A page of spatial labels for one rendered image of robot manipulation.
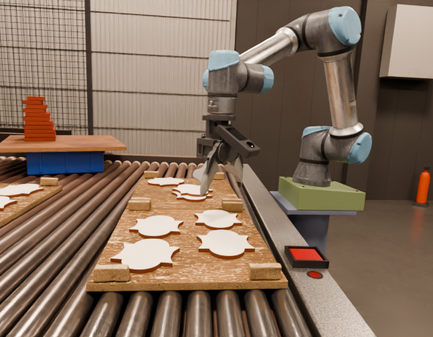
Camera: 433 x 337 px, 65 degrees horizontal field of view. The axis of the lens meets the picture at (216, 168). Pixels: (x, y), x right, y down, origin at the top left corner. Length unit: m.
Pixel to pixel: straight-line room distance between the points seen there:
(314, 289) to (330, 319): 0.09
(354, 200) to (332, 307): 0.78
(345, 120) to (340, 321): 0.80
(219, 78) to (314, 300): 0.52
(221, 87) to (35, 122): 1.09
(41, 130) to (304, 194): 1.18
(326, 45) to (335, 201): 0.56
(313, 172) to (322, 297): 0.77
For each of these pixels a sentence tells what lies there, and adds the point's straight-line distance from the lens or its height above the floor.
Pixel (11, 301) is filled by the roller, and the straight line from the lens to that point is 0.66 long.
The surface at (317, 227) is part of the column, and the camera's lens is 1.41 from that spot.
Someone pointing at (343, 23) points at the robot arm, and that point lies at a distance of 1.16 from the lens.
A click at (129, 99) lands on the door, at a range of 4.41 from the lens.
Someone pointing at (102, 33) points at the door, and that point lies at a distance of 4.53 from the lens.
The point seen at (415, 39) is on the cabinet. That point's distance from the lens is 5.08.
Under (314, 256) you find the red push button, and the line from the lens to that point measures 0.78.
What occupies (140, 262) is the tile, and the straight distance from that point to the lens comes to 0.67.
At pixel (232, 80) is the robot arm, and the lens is 0.84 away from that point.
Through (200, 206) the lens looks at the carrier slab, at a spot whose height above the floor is 0.94.
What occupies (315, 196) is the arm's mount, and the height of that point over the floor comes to 0.92.
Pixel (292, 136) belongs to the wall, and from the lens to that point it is 4.67.
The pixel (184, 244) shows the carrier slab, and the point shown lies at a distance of 0.76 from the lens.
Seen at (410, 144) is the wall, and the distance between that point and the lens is 5.46.
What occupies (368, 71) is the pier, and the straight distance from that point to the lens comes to 4.95.
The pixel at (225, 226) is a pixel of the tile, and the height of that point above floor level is 0.95.
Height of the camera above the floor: 1.24
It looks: 11 degrees down
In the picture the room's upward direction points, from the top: 3 degrees clockwise
